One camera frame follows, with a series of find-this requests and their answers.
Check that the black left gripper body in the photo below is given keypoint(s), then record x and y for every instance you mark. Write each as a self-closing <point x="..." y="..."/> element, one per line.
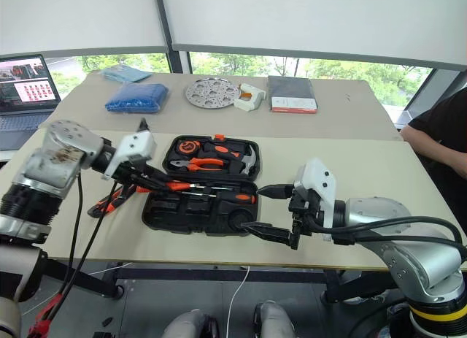
<point x="131" y="167"/>

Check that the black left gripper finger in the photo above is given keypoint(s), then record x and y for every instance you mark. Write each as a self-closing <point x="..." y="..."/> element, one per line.
<point x="147" y="187"/>
<point x="160" y="177"/>

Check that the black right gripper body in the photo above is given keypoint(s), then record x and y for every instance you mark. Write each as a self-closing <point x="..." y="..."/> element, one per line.
<point x="304" y="210"/>

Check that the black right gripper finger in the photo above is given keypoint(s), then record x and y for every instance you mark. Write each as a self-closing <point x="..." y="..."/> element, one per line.
<point x="271" y="234"/>
<point x="275" y="191"/>

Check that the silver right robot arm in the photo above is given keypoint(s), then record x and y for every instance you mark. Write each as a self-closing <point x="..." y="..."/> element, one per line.
<point x="412" y="250"/>

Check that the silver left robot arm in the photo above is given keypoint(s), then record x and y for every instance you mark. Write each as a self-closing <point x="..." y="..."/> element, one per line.
<point x="58" y="159"/>

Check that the person's bare forearm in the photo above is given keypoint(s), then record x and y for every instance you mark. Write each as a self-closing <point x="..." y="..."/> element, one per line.
<point x="427" y="142"/>

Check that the black plastic tool case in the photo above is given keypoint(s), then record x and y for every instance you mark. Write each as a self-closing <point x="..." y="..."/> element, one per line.
<point x="204" y="217"/>

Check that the thick orange black screwdriver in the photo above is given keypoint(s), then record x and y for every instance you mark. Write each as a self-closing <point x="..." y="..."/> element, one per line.
<point x="241" y="198"/>

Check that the orange black tape measure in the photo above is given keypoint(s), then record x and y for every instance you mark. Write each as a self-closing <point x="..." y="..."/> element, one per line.
<point x="188" y="147"/>

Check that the steel claw hammer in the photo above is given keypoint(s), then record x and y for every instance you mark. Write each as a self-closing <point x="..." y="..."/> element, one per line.
<point x="246" y="161"/>

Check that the bag of blue beads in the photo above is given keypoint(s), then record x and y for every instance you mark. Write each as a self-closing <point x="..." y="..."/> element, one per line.
<point x="136" y="97"/>

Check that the light blue folded cloth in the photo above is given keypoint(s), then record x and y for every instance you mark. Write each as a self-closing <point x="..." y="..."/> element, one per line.
<point x="126" y="74"/>

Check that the white plastic glue gun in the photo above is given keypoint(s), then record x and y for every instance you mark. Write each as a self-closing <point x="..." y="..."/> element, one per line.
<point x="250" y="99"/>

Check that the round perforated metal plate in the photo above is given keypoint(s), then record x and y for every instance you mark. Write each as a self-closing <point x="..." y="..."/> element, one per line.
<point x="211" y="92"/>

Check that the open grey laptop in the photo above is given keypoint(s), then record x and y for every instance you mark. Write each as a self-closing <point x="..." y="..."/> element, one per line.
<point x="25" y="93"/>

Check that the white roller blind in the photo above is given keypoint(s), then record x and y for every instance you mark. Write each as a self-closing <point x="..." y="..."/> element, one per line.
<point x="313" y="20"/>
<point x="80" y="18"/>

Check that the person in black shirt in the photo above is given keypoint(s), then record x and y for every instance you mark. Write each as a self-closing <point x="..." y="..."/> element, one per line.
<point x="448" y="122"/>

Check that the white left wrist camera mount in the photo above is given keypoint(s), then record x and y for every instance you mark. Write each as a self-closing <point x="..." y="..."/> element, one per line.
<point x="135" y="144"/>

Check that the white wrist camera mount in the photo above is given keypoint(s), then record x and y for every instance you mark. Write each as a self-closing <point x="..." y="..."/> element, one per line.
<point x="135" y="144"/>
<point x="321" y="184"/>

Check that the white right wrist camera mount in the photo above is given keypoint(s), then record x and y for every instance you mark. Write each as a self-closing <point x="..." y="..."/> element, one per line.
<point x="321" y="184"/>

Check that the black table leg frame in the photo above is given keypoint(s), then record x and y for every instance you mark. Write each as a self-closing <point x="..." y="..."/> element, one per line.
<point x="350" y="285"/>
<point x="87" y="279"/>

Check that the dark window frame post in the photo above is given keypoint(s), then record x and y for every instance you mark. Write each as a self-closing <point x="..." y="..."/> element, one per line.
<point x="173" y="42"/>

